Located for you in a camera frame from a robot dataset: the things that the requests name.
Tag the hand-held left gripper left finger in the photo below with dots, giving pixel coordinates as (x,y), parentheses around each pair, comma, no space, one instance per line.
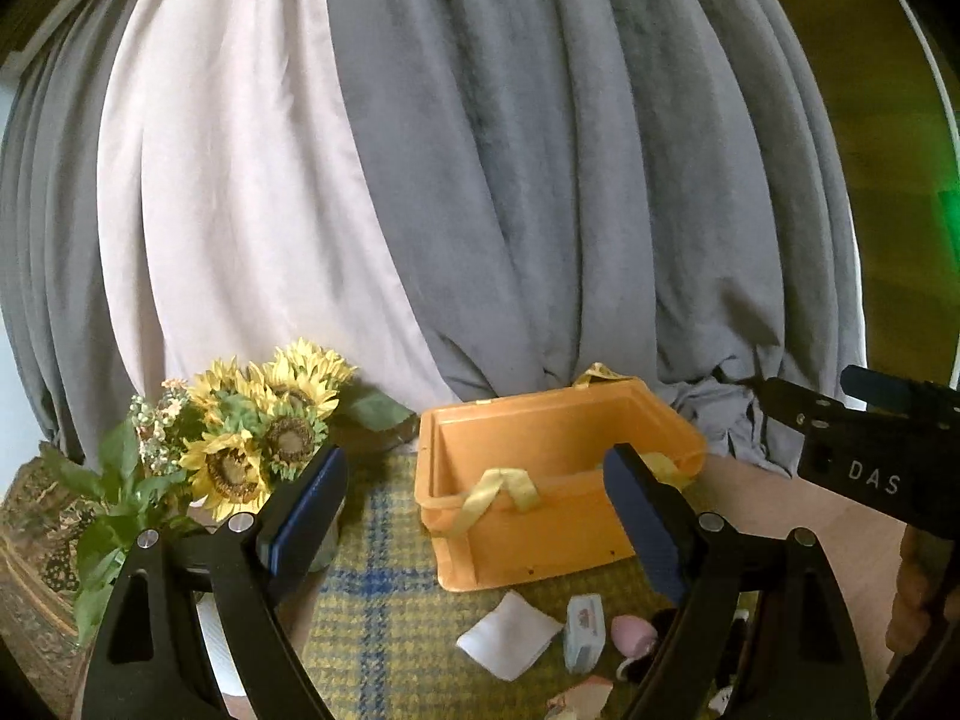
(307,514)

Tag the yellow plaid mat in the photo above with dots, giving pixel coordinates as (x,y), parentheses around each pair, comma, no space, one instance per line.
(375,652)

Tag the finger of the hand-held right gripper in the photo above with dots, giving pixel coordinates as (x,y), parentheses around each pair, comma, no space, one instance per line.
(892,388)
(795,401)

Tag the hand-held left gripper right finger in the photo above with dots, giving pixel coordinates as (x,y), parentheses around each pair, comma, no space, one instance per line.
(645,532)

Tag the tissue packet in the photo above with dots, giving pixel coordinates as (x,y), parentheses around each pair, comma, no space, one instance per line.
(583,634)

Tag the sunflower bouquet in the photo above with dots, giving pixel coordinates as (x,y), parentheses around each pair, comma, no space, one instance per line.
(232,465)

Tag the grey curtain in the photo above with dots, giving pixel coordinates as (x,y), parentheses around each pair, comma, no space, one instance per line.
(52,240)
(562,165)

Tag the white curtain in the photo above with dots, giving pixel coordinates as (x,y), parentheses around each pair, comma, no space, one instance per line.
(225,202)

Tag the pink egg toy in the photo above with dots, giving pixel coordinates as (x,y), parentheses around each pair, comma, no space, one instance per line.
(632,637)

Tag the patterned rug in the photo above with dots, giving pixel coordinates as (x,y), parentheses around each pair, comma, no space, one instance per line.
(30,577)

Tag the white cloth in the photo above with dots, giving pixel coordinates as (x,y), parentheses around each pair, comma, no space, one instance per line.
(506,634)

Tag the person's right hand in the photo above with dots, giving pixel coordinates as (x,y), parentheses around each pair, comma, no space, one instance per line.
(911,592)

